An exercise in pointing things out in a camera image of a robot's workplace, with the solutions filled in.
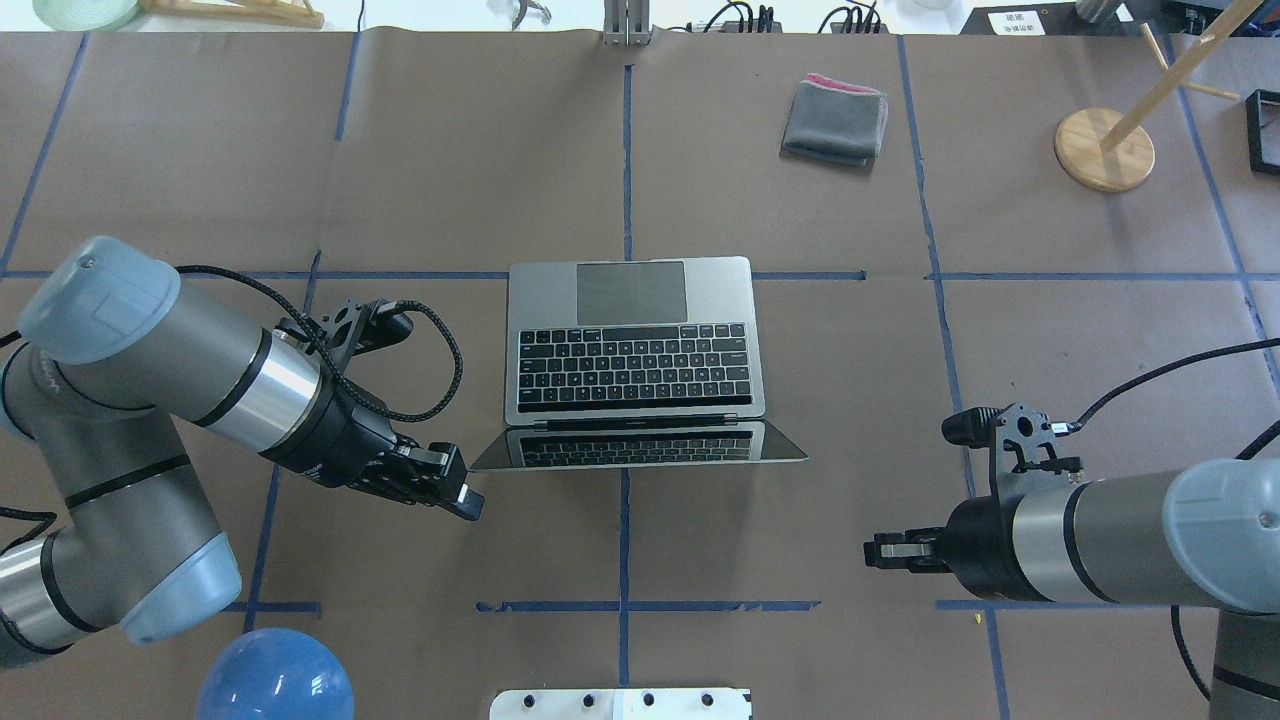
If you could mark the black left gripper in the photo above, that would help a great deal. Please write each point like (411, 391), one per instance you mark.
(338, 441)

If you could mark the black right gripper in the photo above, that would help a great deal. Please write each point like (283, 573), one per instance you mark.
(976, 550)

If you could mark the silver laptop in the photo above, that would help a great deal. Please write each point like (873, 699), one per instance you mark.
(634, 364)

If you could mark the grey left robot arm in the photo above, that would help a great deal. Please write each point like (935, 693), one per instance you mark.
(114, 347)

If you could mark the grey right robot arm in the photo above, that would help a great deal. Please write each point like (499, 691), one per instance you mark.
(1205, 536)

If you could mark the blue desk lamp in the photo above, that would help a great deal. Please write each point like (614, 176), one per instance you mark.
(276, 673)

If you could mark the round wooden stand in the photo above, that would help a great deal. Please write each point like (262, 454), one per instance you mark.
(1109, 151)

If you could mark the grey folded cloth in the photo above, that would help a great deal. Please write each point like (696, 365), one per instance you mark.
(836, 121)

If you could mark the wooden rack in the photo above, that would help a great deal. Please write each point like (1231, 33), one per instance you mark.
(297, 14)

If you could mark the green tape roll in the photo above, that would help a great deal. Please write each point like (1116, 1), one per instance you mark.
(86, 15)

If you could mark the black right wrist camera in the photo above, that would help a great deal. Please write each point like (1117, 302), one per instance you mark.
(1022, 445)

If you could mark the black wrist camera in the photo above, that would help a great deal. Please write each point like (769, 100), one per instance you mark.
(1022, 445)
(360, 327)

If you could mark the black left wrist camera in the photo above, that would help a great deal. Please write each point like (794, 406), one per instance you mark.
(360, 327)

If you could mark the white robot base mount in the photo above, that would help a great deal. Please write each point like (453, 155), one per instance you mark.
(624, 703)

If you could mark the black picture frame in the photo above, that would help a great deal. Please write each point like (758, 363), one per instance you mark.
(1262, 131)

